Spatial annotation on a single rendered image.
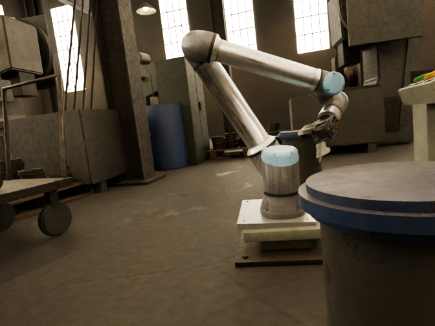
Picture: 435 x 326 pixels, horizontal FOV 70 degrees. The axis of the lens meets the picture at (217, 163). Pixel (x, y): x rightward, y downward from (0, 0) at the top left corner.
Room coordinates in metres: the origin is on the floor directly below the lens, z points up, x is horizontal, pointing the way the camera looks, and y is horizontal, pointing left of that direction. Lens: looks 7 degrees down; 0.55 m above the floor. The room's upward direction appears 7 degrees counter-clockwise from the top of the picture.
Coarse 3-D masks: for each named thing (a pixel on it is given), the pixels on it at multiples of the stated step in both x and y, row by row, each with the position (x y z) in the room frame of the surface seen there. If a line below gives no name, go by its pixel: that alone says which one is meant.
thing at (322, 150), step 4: (320, 144) 1.30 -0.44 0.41; (324, 144) 1.29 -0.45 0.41; (316, 148) 1.30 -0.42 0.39; (320, 148) 1.30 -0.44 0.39; (324, 148) 1.28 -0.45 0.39; (328, 148) 1.27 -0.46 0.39; (320, 152) 1.29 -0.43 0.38; (324, 152) 1.27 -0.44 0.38; (328, 152) 1.26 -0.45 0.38; (320, 156) 1.28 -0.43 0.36; (320, 160) 1.27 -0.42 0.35
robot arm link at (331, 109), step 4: (324, 108) 1.37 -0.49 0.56; (328, 108) 1.36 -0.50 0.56; (332, 108) 1.35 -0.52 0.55; (336, 108) 1.36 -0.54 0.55; (320, 112) 1.37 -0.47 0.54; (324, 112) 1.36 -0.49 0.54; (328, 112) 1.35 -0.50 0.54; (332, 112) 1.34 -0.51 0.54; (336, 112) 1.34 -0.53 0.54; (340, 112) 1.36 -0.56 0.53; (340, 116) 1.37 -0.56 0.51; (336, 124) 1.36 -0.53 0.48
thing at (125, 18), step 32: (32, 0) 9.63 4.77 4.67; (64, 0) 10.63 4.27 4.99; (128, 0) 3.51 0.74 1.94; (96, 32) 3.39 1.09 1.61; (128, 32) 3.42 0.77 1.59; (224, 32) 8.24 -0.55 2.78; (128, 64) 3.32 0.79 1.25; (224, 64) 8.26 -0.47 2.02; (64, 96) 9.78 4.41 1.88; (128, 96) 3.45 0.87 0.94; (128, 128) 3.46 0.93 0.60; (224, 128) 8.19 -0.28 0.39; (128, 160) 3.48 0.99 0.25
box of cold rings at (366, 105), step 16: (304, 96) 3.74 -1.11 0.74; (352, 96) 3.63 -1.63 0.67; (368, 96) 3.59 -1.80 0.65; (304, 112) 3.74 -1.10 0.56; (352, 112) 3.63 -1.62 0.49; (368, 112) 3.59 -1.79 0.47; (384, 112) 3.56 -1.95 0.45; (352, 128) 3.63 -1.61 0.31; (368, 128) 3.60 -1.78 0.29; (384, 128) 3.56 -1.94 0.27; (336, 144) 3.67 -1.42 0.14; (352, 144) 3.64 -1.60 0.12; (368, 144) 3.61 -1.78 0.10
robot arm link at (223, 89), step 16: (192, 64) 1.39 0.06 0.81; (208, 64) 1.36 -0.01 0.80; (208, 80) 1.38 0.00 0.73; (224, 80) 1.37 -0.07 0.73; (224, 96) 1.38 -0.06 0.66; (240, 96) 1.40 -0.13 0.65; (224, 112) 1.42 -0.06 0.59; (240, 112) 1.38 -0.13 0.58; (240, 128) 1.39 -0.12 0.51; (256, 128) 1.39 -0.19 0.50; (256, 144) 1.39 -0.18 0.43; (272, 144) 1.38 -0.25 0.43; (256, 160) 1.40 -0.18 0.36
